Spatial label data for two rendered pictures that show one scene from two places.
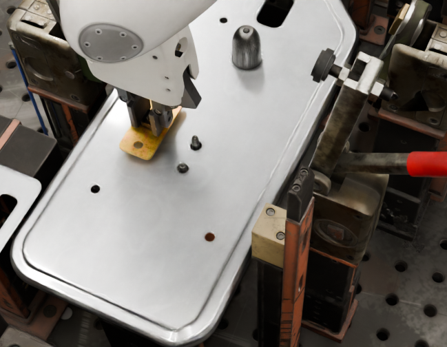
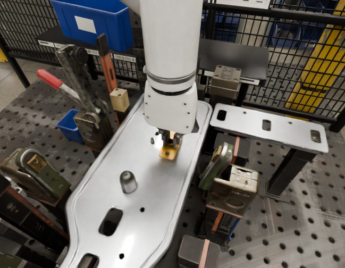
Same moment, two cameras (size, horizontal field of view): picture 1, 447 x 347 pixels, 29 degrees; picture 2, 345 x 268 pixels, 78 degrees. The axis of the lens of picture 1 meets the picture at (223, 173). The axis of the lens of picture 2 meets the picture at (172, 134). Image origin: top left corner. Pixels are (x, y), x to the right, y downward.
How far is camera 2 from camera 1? 0.90 m
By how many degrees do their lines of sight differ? 72
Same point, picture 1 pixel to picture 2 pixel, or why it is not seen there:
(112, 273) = not seen: hidden behind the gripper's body
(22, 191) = (216, 121)
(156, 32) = not seen: outside the picture
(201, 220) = not seen: hidden behind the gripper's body
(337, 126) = (84, 71)
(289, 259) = (113, 76)
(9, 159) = (229, 140)
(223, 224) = (140, 117)
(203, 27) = (153, 203)
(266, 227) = (121, 91)
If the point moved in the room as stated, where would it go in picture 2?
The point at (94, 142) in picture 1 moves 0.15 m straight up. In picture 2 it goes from (195, 140) to (201, 91)
